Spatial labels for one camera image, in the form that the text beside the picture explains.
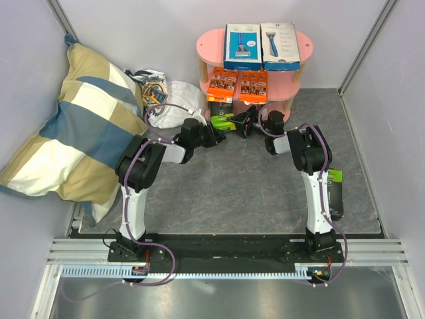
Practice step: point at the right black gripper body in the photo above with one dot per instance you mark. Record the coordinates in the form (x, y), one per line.
(254, 117)

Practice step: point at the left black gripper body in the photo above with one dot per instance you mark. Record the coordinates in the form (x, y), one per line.
(205, 135)

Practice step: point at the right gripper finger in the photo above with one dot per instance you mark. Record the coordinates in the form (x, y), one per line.
(247, 116)
(242, 129)

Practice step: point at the green black razor pack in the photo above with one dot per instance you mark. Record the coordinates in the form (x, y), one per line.
(219, 114)

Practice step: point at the orange razor box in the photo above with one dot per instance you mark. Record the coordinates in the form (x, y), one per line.
(254, 87)
(222, 85)

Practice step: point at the white blue razor box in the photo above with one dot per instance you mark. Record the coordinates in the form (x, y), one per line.
(280, 51)

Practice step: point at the blue razor box clear front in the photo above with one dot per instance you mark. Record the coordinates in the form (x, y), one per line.
(242, 47)

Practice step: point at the black green razor box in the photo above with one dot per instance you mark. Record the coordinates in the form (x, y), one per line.
(334, 176)

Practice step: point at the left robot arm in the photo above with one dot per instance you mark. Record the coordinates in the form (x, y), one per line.
(139, 165)

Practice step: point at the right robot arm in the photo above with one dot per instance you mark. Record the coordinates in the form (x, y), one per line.
(311, 156)

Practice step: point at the striped blue beige pillow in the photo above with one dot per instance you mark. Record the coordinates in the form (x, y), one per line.
(99, 110)

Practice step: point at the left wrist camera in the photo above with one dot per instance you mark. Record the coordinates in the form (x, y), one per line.
(198, 115)

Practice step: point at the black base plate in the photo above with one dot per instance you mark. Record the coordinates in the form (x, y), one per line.
(223, 254)

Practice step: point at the grey cable duct rail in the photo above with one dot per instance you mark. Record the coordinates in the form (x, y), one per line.
(130, 272)

